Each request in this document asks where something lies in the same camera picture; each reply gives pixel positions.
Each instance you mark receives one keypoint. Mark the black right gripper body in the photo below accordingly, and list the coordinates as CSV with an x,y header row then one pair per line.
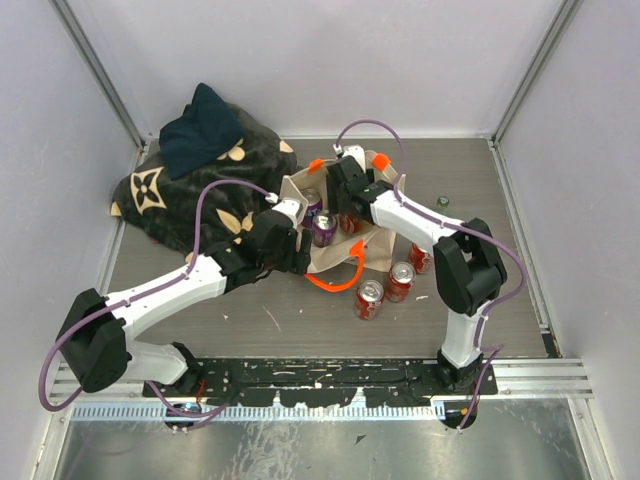
x,y
337,198

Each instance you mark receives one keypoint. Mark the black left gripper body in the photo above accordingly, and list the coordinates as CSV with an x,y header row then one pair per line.
x,y
290,260

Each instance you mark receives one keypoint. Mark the beige canvas tote bag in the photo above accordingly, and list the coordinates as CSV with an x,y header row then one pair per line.
x,y
371,248

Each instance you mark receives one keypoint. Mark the red cola can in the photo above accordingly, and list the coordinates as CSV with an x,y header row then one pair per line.
x,y
368,299
400,280
350,224
420,259

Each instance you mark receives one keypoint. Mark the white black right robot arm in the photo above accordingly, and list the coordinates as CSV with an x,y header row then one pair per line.
x,y
469,271

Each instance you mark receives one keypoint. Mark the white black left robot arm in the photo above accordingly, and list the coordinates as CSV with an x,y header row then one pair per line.
x,y
100,334

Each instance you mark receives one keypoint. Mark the navy blue cloth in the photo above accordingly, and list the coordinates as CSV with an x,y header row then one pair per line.
x,y
207,129

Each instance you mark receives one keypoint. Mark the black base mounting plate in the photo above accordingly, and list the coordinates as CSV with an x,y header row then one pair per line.
x,y
319,383

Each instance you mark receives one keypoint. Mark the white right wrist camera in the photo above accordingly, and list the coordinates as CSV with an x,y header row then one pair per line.
x,y
354,151

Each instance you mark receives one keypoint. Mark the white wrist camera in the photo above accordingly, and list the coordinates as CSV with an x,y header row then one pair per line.
x,y
354,151
290,207

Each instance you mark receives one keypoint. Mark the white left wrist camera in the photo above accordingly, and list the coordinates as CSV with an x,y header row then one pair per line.
x,y
290,207

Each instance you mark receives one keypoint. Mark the aluminium cable duct rail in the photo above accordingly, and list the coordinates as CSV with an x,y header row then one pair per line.
x,y
153,411

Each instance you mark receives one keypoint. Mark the right aluminium frame post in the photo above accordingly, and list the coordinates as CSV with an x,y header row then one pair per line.
x,y
550,40

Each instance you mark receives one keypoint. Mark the aluminium frame post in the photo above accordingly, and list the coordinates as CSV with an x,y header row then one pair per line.
x,y
70,21
550,40

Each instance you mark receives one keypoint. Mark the left aluminium frame post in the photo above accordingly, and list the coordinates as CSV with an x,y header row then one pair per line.
x,y
70,21

